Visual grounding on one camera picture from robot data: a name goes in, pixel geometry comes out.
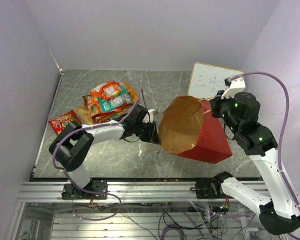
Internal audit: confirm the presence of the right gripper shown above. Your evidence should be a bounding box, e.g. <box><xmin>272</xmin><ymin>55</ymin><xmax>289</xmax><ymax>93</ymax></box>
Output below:
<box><xmin>209</xmin><ymin>89</ymin><xmax>241</xmax><ymax>134</ymax></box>

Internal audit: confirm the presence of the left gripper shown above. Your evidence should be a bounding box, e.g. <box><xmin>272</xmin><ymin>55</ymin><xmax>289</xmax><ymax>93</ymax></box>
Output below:
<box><xmin>134</xmin><ymin>120</ymin><xmax>161</xmax><ymax>145</ymax></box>

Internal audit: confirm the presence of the red paper bag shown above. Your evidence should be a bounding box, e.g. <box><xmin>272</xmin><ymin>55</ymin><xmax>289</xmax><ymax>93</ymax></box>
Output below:
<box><xmin>151</xmin><ymin>96</ymin><xmax>233</xmax><ymax>164</ymax></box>

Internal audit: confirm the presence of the orange chips bag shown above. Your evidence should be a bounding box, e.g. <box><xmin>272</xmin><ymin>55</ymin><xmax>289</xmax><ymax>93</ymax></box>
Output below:
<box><xmin>119</xmin><ymin>81</ymin><xmax>139</xmax><ymax>104</ymax></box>

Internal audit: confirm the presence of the red chips bag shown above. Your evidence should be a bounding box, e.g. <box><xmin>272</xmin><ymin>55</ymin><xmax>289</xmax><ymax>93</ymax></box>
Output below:
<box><xmin>91</xmin><ymin>104</ymin><xmax>132</xmax><ymax>124</ymax></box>

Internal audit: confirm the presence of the teal Fox's candy bag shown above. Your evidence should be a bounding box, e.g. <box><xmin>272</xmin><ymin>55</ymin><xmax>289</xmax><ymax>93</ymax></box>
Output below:
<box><xmin>98</xmin><ymin>86</ymin><xmax>132</xmax><ymax>113</ymax></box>

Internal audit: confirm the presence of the orange snack packet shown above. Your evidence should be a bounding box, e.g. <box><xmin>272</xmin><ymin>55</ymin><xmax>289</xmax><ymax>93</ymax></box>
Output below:
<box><xmin>90</xmin><ymin>81</ymin><xmax>123</xmax><ymax>101</ymax></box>

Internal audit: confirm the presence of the kraft kettle chips bag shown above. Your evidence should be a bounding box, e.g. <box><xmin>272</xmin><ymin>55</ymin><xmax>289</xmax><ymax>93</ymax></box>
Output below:
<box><xmin>74</xmin><ymin>104</ymin><xmax>98</xmax><ymax>125</ymax></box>

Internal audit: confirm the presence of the red snack packet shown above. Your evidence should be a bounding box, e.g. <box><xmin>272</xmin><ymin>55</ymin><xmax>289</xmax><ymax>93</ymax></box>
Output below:
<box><xmin>48</xmin><ymin>110</ymin><xmax>82</xmax><ymax>135</ymax></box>

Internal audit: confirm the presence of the orange Fox's fruits bag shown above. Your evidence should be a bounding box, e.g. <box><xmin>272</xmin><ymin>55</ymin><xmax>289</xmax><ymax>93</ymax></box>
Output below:
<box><xmin>82</xmin><ymin>95</ymin><xmax>103</xmax><ymax>117</ymax></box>

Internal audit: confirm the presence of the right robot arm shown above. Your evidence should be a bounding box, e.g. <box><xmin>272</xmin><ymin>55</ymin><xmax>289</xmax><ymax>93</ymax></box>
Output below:
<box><xmin>209</xmin><ymin>76</ymin><xmax>300</xmax><ymax>236</ymax></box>

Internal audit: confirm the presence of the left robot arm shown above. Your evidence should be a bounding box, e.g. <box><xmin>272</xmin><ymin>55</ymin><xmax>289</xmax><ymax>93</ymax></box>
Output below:
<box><xmin>49</xmin><ymin>104</ymin><xmax>160</xmax><ymax>199</ymax></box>

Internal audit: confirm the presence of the small whiteboard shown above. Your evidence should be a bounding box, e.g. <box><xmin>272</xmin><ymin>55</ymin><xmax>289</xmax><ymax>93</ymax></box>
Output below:
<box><xmin>187</xmin><ymin>62</ymin><xmax>244</xmax><ymax>99</ymax></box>

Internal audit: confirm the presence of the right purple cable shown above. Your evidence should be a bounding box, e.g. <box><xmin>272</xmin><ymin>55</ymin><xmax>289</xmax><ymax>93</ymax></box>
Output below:
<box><xmin>229</xmin><ymin>71</ymin><xmax>300</xmax><ymax>240</ymax></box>

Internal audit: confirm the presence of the purple cable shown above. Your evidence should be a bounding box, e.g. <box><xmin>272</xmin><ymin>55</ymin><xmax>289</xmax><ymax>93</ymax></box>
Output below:
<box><xmin>229</xmin><ymin>71</ymin><xmax>300</xmax><ymax>240</ymax></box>
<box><xmin>51</xmin><ymin>87</ymin><xmax>148</xmax><ymax>197</ymax></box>

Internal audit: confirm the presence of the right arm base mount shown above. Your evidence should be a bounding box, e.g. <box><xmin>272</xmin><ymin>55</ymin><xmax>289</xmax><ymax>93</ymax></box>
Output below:
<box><xmin>189</xmin><ymin>180</ymin><xmax>223</xmax><ymax>199</ymax></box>

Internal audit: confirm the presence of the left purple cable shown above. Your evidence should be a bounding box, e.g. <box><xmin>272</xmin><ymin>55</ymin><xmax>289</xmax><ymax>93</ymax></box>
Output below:
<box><xmin>51</xmin><ymin>87</ymin><xmax>148</xmax><ymax>197</ymax></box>

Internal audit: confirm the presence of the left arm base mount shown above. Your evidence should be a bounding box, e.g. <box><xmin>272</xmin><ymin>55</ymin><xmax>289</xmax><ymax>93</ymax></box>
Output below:
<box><xmin>61</xmin><ymin>180</ymin><xmax>108</xmax><ymax>200</ymax></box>

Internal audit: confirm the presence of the aluminium frame rail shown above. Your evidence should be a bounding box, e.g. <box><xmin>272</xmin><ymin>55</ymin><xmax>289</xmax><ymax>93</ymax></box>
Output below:
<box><xmin>4</xmin><ymin>178</ymin><xmax>291</xmax><ymax>240</ymax></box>

